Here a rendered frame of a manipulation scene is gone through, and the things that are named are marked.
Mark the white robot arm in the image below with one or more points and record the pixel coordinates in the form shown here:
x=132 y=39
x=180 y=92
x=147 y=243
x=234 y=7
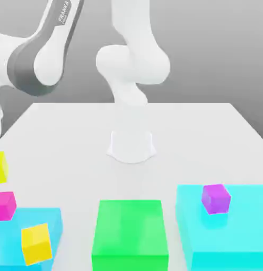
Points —
x=135 y=63

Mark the small purple cube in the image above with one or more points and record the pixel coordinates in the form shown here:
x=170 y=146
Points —
x=216 y=200

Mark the small lime yellow cube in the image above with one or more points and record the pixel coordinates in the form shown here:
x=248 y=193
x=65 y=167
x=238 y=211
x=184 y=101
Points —
x=0 y=167

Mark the small magenta cube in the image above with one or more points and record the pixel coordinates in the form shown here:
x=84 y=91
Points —
x=4 y=206

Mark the large green box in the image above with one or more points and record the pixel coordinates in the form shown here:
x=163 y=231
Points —
x=130 y=230

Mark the large cyan box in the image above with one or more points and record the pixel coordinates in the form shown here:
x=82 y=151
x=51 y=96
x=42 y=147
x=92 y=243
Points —
x=229 y=239

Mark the large light blue box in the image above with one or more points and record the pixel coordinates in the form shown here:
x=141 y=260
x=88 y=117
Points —
x=8 y=243

